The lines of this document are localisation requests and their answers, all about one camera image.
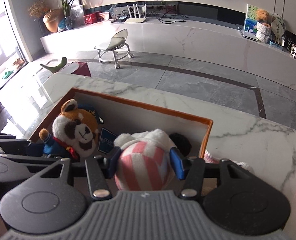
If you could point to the white pink striped dog plush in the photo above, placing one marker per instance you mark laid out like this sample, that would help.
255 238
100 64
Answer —
144 163

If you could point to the blue green picture frame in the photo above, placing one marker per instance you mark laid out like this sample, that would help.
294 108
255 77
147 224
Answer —
249 27

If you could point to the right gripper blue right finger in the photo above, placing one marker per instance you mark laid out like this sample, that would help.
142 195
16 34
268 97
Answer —
191 171

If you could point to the orange cardboard box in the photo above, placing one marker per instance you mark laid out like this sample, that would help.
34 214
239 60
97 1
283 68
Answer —
129 116

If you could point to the white marble tv console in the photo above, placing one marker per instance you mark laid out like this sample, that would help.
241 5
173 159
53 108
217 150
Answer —
194 40

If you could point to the round decorative fan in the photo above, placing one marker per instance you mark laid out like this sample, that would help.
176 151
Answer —
278 27

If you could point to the green bird toy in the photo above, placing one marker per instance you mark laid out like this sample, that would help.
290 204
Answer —
57 68

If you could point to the brown teddy bear figure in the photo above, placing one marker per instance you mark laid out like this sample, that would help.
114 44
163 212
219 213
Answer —
263 25

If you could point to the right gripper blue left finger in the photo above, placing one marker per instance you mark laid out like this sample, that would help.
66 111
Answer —
99 169

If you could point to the small rolling stool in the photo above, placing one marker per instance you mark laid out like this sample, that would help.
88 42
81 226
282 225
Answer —
112 44

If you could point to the red storage box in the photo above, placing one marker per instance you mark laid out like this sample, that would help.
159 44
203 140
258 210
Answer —
90 18

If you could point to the green plant in vase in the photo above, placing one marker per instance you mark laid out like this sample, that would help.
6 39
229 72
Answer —
67 7

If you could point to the white wifi router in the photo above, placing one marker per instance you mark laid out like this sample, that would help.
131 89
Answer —
136 15

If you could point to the dried flower bouquet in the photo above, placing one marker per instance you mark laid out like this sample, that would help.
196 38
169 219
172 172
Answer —
38 9

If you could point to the orange ceramic vase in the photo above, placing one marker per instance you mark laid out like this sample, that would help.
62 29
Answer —
52 19

